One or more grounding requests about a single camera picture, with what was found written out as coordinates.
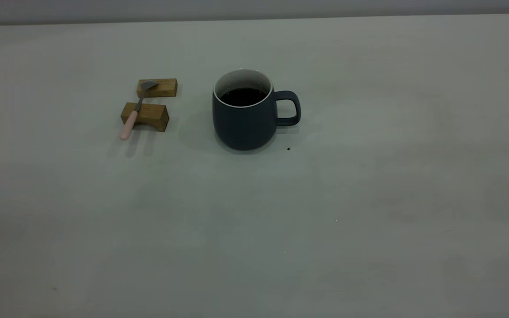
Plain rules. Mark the black coffee liquid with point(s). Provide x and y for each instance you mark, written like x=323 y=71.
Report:
x=242 y=97

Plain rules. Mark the arched wooden block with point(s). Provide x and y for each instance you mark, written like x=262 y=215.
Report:
x=153 y=117

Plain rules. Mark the flat wooden block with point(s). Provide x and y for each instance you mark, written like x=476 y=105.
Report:
x=166 y=88

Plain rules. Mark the dark grey ceramic mug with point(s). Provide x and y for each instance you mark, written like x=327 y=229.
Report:
x=243 y=128

